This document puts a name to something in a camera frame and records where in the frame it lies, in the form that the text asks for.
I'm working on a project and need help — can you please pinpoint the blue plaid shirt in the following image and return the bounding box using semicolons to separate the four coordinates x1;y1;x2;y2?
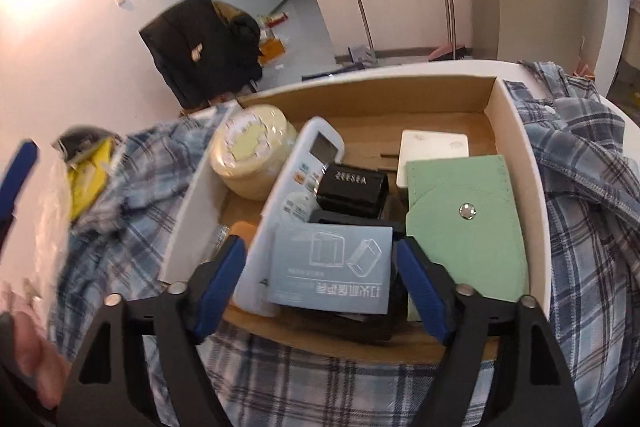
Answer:
50;61;640;427

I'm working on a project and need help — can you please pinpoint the black printed box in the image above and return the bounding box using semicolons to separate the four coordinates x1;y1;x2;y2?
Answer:
315;162;391;221

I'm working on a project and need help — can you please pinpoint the white remote control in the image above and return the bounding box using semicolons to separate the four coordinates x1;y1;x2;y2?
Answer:
232;117;347;318

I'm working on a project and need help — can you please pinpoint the orange cardboard box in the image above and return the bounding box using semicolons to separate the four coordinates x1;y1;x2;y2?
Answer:
260;38;287;62

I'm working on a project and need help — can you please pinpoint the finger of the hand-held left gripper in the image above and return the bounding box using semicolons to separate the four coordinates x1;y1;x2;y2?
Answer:
0;139;40;258

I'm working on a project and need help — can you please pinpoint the green leather pouch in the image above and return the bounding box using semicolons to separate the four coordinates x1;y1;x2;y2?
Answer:
404;154;531;323

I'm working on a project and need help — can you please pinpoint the yellow bag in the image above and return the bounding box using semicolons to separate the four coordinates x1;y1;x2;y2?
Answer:
67;141;115;222

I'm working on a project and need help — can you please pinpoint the clear plastic bag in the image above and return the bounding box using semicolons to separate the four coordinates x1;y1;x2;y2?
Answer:
25;157;76;308

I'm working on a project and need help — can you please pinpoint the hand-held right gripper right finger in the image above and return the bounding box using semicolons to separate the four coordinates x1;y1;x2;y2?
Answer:
396;237;583;427

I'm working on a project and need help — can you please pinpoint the grey-blue card packet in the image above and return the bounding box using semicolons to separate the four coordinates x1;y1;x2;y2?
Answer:
266;223;395;315

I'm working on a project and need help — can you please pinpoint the white square case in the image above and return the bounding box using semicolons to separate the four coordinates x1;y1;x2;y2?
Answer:
396;128;471;196

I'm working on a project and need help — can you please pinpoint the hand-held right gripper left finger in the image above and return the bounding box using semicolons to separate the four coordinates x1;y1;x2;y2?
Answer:
57;234;248;427

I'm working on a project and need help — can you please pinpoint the pink dustpan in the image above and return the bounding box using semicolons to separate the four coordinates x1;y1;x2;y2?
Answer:
429;0;468;60

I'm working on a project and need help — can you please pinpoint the person's left hand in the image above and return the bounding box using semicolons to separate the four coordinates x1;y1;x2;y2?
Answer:
0;282;72;410

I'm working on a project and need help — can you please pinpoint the white cardboard box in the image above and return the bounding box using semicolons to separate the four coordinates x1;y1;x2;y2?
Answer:
159;74;551;365

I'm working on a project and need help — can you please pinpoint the chair draped with black coat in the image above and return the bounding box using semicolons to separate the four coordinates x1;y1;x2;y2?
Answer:
139;0;263;108

